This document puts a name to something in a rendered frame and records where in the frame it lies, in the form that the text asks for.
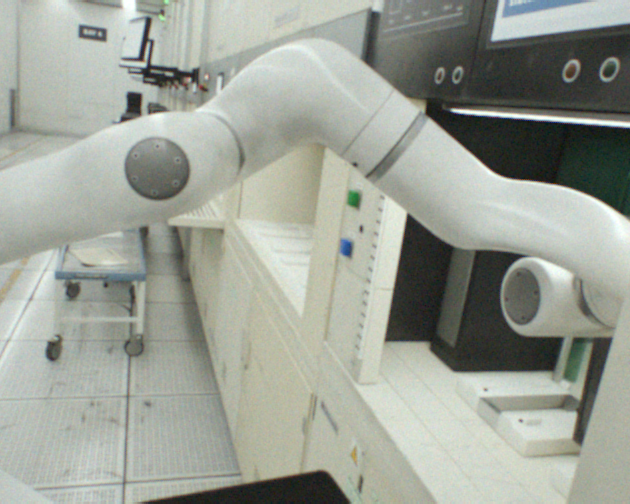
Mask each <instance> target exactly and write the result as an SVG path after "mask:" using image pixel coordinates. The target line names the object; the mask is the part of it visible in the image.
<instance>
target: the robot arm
mask: <svg viewBox="0 0 630 504"><path fill-rule="evenodd" d="M312 142H318V143H321V144H323V145H325V146H327V147H328V148H329V149H330V150H332V151H333V152H334V153H335V154H336V155H338V156H339V157H340V158H341V159H343V160H344V161H345V162H346V163H347V164H349V165H350V166H351V167H352V168H353V169H355V170H356V171H357V172H358V173H359V174H361V175H362V176H363V177H365V179H367V180H368V181H369V182H370V183H372V184H373V185H374V186H375V187H377V188H378V189H379V190H380V191H381V192H383V193H384V194H385V195H386V196H388V197H389V198H390V199H391V200H393V201H394V202H395V203H396V204H398V205H399V206H400V207H401V208H403V209H404V210H405V211H406V212H408V213H409V214H410V215H412V216H413V217H414V218H415V219H416V220H418V221H419V222H420V223H421V224H423V225H424V226H425V227H426V228H427V229H429V230H430V231H431V232H432V233H434V234H435V235H436V236H437V237H439V238H440V239H442V240H443V241H445V242H446V243H448V244H450V245H452V246H454V247H457V248H460V249H466V250H498V251H508V252H514V253H519V254H524V255H528V256H531V257H535V258H523V259H520V260H518V261H517V262H515V263H514V264H513V265H512V266H511V267H510V268H509V270H508V272H507V273H506V275H505V278H504V281H503V284H502V290H501V303H502V309H503V313H504V315H505V318H506V320H507V322H508V323H509V325H510V326H511V327H512V328H513V329H514V330H515V331H516V332H518V333H519V334H522V335H525V336H560V337H614V334H615V330H616V327H617V323H618V320H619V316H620V313H621V309H622V306H623V302H624V299H625V295H626V292H627V288H628V285H629V281H630V222H629V221H628V220H627V219H625V218H624V217H623V216H621V215H620V214H619V213H617V212H616V211H614V210H613V209H612V208H610V207H608V206H607V205H605V204H603V203H602V202H600V201H598V200H596V199H594V198H592V197H589V196H587V195H584V194H582V193H579V192H576V191H573V190H570V189H567V188H563V187H558V186H554V185H548V184H541V183H534V182H524V181H515V180H509V179H505V178H502V177H500V176H497V175H495V174H494V173H492V172H491V171H490V170H488V169H487V168H486V167H485V166H484V165H482V164H481V163H480V162H479V161H478V160H477V159H475V158H474V157H473V156H472V155H471V154H470V153H469V152H467V151H466V150H465V149H464V148H463V147H462V146H461V145H459V144H458V143H457V142H456V141H455V140H454V139H452V138H451V137H450V136H449V135H448V134H447V133H446V132H445V131H443V130H442V129H441V128H440V127H439V126H438V125H437V124H436V123H434V122H433V121H432V120H431V119H430V118H429V117H427V116H426V115H425V114H424V113H423V112H422V111H420V110H419V109H418V108H417V107H416V106H415V105H413V104H412V103H411V102H410V101H409V100H408V99H406V98H405V97H404V96H403V95H402V94H401V93H399V92H398V91H397V90H396V89H395V88H394V87H393V86H391V85H390V84H389V83H388V82H387V81H386V80H384V79H383V78H382V77H381V76H380V75H379V74H377V73H376V72H375V71H374V70H373V69H371V68H370V67H369V66H368V65H367V64H365V63H364V62H363V61H362V60H360V59H359V58H358V57H357V56H356V55H354V54H353V53H351V52H350V51H349V50H347V49H346V48H344V47H342V46H340V45H338V44H336V43H334V42H331V41H328V40H324V39H317V38H309V39H302V40H297V41H294V42H291V43H287V44H285V45H282V46H280V47H278V48H275V49H273V50H271V51H270V52H268V53H266V54H264V55H262V56H261V57H259V58H258V59H256V60H255V61H253V62H252V63H250V64H249V65H248V66H247V67H245V68H244V69H243V70H242V71H241V72H240V73H239V74H237V75H236V76H235V77H234V78H233V79H232V80H231V82H230V83H229V84H228V85H227V86H226V87H225V88H224V89H223V90H222V91H221V92H220V93H219V94H218V95H216V96H215V97H214V98H213V99H211V100H210V101H209V102H207V103H206V104H205V105H203V106H202V107H200V108H199V109H197V110H195V111H193V112H165V113H158V114H153V115H149V116H145V117H141V118H137V119H134V120H131V121H127V122H124V123H121V124H118V125H116V126H113V127H110V128H107V129H105V130H102V131H100V132H98V133H95V134H93V135H91V136H89V137H87V138H86V139H84V140H82V141H80V142H78V143H76V144H74V145H71V146H69V147H67V148H65V149H62V150H60V151H58V152H55V153H52V154H50V155H47V156H44V157H41V158H38V159H35V160H32V161H29V162H26V163H23V164H20V165H17V166H14V167H11V168H8V169H5V170H2V171H0V266H2V265H4V264H7V263H10V262H13V261H16V260H20V259H23V258H26V257H29V256H32V255H36V254H39V253H42V252H45V251H49V250H52V249H55V248H59V247H62V246H65V245H68V244H71V243H75V242H78V241H81V240H85V239H88V238H93V237H97V236H101V235H106V234H110V233H115V232H121V231H126V230H131V229H135V228H140V227H143V226H147V225H151V224H154V223H158V222H161V221H164V220H167V219H171V218H174V217H177V216H179V215H182V214H185V213H188V212H190V211H192V210H195V209H197V208H199V207H201V206H203V205H204V204H206V203H208V202H209V201H211V200H213V199H214V198H216V197H218V196H219V195H221V194H223V193H224V192H226V191H228V190H229V189H231V188H233V187H234V186H236V185H237V184H239V183H241V182H242V181H244V180H246V179H247V178H249V177H251V176H252V175H254V174H256V173H257V172H259V171H260V170H262V169H264V168H265V167H267V166H269V165H270V164H272V163H274V162H275V161H277V160H279V159H280V158H282V157H284V156H285V155H287V154H289V153H291V152H292V151H294V150H296V149H298V148H300V147H302V146H304V145H306V144H308V143H312Z"/></svg>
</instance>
